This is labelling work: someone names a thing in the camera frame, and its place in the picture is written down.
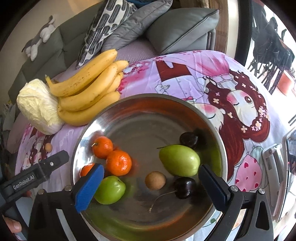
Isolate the brown longan fruit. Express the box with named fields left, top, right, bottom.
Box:
left=45, top=143, right=53, bottom=153
left=145, top=171, right=166, bottom=190

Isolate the orange tangerine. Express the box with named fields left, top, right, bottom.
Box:
left=91, top=136, right=113, bottom=159
left=79, top=163, right=95, bottom=177
left=106, top=150, right=132, bottom=176

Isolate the green fruit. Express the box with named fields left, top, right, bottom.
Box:
left=94, top=176, right=126, bottom=205
left=159, top=145, right=201, bottom=177

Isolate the dark cherry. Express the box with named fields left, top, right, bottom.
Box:
left=148, top=177, right=197, bottom=213
left=179, top=132, right=198, bottom=149

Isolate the person's hand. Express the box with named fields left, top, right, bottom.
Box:
left=3, top=216, right=22, bottom=233

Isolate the bottom yellow banana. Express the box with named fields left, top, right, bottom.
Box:
left=57, top=91, right=120, bottom=126

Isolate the yellow banana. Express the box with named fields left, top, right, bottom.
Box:
left=45, top=49, right=117, bottom=97
left=57, top=91, right=120, bottom=126
left=59, top=60, right=129, bottom=111

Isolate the stainless steel bowl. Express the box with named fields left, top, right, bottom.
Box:
left=71, top=94, right=228, bottom=240

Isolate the napa cabbage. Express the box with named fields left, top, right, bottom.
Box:
left=16, top=79, right=64, bottom=135

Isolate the silver metal device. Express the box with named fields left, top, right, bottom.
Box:
left=262, top=128, right=295, bottom=222

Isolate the middle yellow banana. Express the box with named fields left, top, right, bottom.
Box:
left=59, top=60, right=129, bottom=111

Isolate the top yellow banana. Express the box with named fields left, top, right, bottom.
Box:
left=45, top=49, right=117, bottom=97

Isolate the green sofa backrest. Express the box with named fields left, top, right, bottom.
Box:
left=8, top=2, right=103, bottom=104

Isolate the grey plush toy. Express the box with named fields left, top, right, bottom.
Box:
left=22, top=15, right=56, bottom=61

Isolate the light grey pillow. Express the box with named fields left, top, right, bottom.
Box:
left=101, top=1, right=173, bottom=52

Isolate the black white patterned pillow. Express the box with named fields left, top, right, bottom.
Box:
left=75, top=0, right=137, bottom=69

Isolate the dark grey leather cushion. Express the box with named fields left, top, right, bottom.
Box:
left=146, top=8, right=219, bottom=55

